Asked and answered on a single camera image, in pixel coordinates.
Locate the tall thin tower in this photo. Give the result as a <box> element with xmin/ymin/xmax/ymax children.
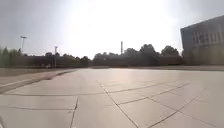
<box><xmin>120</xmin><ymin>40</ymin><xmax>124</xmax><ymax>55</ymax></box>

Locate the row of trees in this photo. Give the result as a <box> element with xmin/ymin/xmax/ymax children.
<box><xmin>0</xmin><ymin>43</ymin><xmax>184</xmax><ymax>69</ymax></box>

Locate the grey concrete slab plaza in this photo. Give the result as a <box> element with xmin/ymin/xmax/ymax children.
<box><xmin>0</xmin><ymin>68</ymin><xmax>224</xmax><ymax>128</ymax></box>

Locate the grey stone kerb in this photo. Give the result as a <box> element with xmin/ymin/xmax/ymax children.
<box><xmin>0</xmin><ymin>69</ymin><xmax>78</xmax><ymax>95</ymax></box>

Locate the red brick path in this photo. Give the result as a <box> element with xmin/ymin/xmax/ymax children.
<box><xmin>0</xmin><ymin>68</ymin><xmax>72</xmax><ymax>88</ymax></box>

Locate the tall floodlight pole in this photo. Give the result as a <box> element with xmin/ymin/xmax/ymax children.
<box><xmin>19</xmin><ymin>35</ymin><xmax>28</xmax><ymax>54</ymax></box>

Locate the grey building with windows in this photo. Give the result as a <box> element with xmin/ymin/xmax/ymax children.
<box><xmin>179</xmin><ymin>14</ymin><xmax>224</xmax><ymax>67</ymax></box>

